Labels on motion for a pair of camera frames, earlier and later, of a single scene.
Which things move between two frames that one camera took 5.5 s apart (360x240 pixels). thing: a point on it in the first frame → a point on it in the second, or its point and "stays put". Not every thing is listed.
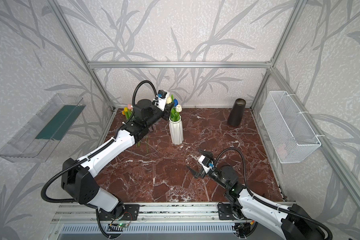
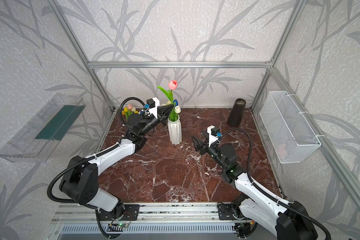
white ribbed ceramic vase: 176,131 stays put
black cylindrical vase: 236,113 stays put
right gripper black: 202,169 → 206,147
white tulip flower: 178,108 stays put
